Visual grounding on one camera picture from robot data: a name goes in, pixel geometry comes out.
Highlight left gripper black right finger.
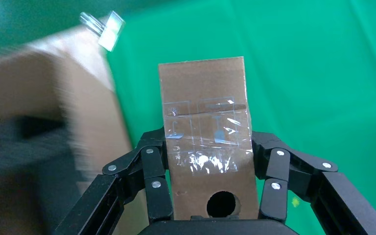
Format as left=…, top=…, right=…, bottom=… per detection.
left=251, top=131, right=376, bottom=235

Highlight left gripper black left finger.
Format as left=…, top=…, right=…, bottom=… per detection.
left=55, top=126, right=175, bottom=235

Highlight small taped cardboard box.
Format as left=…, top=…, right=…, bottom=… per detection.
left=158, top=56, right=260, bottom=222

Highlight large open cardboard carton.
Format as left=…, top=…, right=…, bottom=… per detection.
left=0, top=25, right=150, bottom=235

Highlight green cloth covered table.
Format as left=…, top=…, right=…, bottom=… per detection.
left=106, top=0, right=376, bottom=235

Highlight black foam insert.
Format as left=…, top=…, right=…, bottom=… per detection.
left=0, top=115, right=90, bottom=235

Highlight silver cloth clamp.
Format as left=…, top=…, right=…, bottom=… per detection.
left=79, top=10, right=126, bottom=53

